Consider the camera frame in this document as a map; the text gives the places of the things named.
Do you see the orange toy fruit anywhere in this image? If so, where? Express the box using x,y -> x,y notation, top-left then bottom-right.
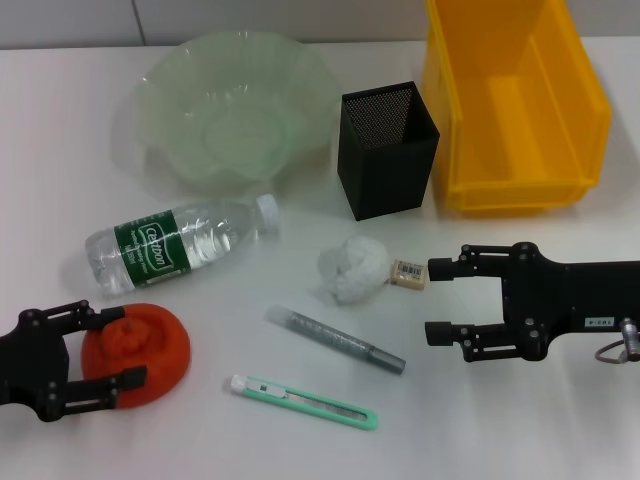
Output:
79,302 -> 194,412

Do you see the grey marker pen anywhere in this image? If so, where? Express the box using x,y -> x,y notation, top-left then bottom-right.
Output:
263,304 -> 407,376

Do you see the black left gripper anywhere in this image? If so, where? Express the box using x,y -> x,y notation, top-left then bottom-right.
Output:
0,299 -> 149,424

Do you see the yellow plastic bin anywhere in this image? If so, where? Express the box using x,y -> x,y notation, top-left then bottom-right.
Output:
422,0 -> 614,217

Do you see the clear green-label water bottle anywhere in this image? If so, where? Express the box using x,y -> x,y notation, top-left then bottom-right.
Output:
84,193 -> 280,299

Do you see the white paper ball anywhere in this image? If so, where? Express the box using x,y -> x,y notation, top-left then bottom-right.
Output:
312,235 -> 390,307

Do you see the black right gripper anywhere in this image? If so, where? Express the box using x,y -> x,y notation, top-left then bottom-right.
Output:
424,242 -> 640,364

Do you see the beige eraser with barcode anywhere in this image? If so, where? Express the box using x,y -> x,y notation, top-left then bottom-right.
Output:
388,258 -> 430,290

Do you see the green glass fruit plate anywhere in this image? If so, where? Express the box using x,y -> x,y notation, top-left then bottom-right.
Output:
114,29 -> 341,199

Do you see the green utility knife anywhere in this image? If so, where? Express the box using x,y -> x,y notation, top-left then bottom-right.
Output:
223,375 -> 380,432

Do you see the black mesh pen holder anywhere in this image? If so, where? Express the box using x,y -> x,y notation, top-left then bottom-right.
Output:
337,80 -> 441,222

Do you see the right gripper cable with plug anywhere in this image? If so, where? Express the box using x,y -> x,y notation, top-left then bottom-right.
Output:
593,317 -> 640,365

